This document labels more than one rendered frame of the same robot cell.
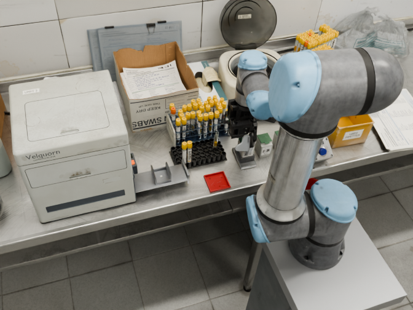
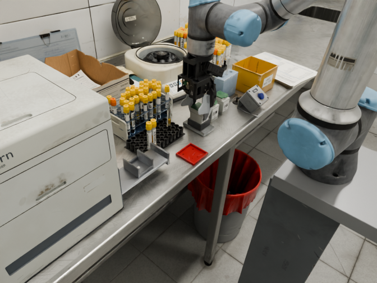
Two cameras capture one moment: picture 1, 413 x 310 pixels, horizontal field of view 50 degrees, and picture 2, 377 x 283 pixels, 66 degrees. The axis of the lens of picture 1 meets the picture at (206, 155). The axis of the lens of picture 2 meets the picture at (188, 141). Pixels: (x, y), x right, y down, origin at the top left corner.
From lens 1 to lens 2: 0.71 m
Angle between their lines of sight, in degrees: 25
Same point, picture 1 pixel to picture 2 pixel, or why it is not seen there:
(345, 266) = (361, 169)
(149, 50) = (51, 63)
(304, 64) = not seen: outside the picture
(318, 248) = (349, 156)
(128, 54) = not seen: hidden behind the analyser
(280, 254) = (308, 186)
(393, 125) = (279, 72)
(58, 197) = (22, 242)
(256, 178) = (221, 138)
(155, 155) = not seen: hidden behind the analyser
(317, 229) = (362, 127)
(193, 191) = (176, 171)
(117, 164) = (99, 156)
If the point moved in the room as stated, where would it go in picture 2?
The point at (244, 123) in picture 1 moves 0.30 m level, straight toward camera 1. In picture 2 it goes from (205, 78) to (267, 143)
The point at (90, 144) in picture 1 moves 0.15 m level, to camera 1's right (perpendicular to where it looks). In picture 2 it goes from (60, 128) to (150, 107)
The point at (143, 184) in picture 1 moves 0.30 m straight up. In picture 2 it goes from (124, 183) to (109, 64)
